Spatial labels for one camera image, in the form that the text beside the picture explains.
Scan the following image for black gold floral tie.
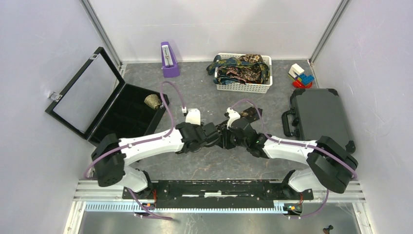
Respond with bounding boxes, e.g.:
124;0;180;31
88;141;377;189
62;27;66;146
216;107;262;135

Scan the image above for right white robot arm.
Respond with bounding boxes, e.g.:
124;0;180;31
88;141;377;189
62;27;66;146
224;118;358;199

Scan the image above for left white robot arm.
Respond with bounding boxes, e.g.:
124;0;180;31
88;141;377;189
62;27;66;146
92;122;220;199

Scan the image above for pile of patterned ties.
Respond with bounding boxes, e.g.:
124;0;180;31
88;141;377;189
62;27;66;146
206;54;270;85

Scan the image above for white perforated basket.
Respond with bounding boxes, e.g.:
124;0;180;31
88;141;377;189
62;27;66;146
212;53;273;94

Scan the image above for rolled gold tie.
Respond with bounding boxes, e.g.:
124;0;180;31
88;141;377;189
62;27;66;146
144;94;162;110

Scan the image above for purple metronome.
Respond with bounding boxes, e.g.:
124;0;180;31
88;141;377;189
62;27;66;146
161;41;180;78

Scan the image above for dark grey hard case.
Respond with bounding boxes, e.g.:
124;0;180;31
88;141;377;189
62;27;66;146
282;88;356;154

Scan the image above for colourful toy blocks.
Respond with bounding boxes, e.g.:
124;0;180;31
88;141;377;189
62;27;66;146
288;63;315;89

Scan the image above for black display box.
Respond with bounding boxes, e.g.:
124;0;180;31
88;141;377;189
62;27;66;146
45;47;166;146

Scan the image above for small black knob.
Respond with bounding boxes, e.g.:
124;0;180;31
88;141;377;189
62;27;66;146
322;225;334;234

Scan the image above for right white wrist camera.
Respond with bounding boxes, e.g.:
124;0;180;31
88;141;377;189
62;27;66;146
226;107;241;129

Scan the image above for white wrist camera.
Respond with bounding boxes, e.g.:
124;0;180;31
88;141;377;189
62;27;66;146
226;107;241;129
182;107;201;125

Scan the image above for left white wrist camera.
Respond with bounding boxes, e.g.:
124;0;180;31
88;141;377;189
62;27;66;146
182;107;201;125

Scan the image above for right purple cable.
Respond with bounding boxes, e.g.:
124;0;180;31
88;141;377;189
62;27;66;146
230;98;358;219

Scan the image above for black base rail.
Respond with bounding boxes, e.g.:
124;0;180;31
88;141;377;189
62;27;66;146
135;179;314;209

